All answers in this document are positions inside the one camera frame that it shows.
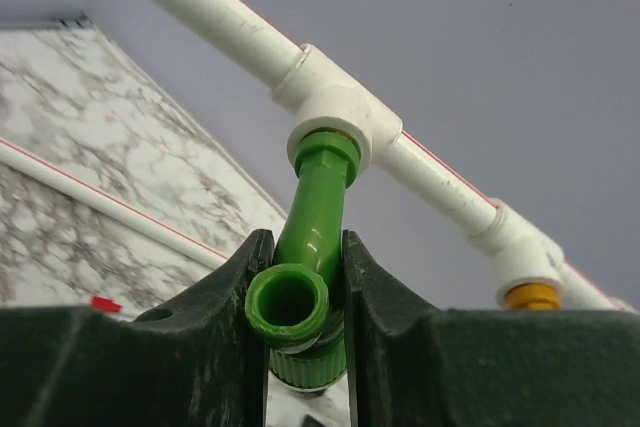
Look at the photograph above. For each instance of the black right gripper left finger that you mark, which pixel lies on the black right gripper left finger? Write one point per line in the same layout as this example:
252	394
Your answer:
191	361

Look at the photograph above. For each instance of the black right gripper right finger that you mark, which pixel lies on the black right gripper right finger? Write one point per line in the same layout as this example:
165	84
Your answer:
412	364

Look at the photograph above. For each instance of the green water faucet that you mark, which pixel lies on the green water faucet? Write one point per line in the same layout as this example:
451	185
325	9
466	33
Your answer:
296	306

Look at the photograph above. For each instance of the white PVC pipe frame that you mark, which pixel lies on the white PVC pipe frame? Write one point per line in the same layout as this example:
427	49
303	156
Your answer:
123	193

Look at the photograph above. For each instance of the orange water faucet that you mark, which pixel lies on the orange water faucet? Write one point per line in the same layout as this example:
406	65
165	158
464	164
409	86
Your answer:
533	296

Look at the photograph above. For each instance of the red capped white marker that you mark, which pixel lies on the red capped white marker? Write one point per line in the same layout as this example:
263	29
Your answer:
112	308

